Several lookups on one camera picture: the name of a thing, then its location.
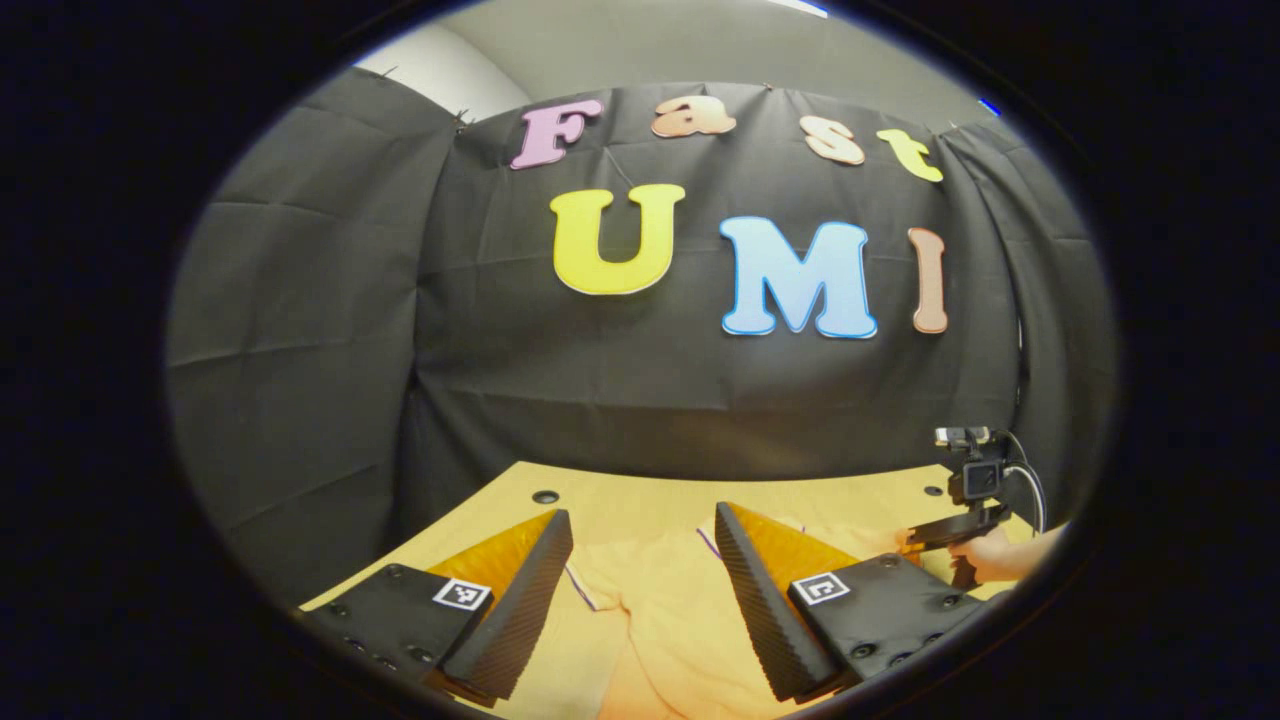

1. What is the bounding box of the right hand-held gripper cable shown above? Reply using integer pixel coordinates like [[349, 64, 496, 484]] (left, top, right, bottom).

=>
[[1003, 430, 1048, 536]]

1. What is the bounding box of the orange T-shirt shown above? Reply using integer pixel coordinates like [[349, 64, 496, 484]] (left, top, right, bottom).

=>
[[565, 520, 926, 720]]

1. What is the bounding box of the black backdrop cloth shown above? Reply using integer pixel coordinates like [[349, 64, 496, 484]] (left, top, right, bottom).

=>
[[165, 68, 1119, 606]]

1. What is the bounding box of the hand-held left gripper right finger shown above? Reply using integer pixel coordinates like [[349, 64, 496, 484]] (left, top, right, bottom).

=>
[[713, 500, 991, 704]]

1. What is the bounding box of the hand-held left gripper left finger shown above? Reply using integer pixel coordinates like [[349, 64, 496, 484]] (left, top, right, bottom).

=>
[[300, 508, 575, 709]]

